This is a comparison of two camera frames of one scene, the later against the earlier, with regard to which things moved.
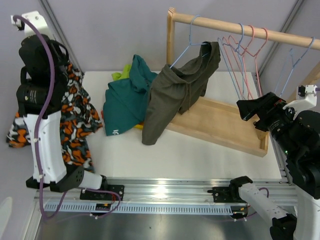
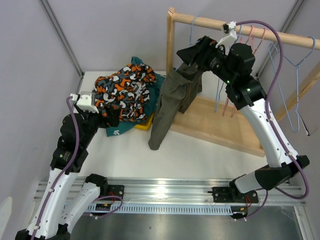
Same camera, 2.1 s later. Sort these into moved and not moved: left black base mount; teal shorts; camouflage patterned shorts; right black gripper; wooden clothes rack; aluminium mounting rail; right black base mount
Moved: camouflage patterned shorts; teal shorts; right black gripper
Not moved: wooden clothes rack; right black base mount; left black base mount; aluminium mounting rail
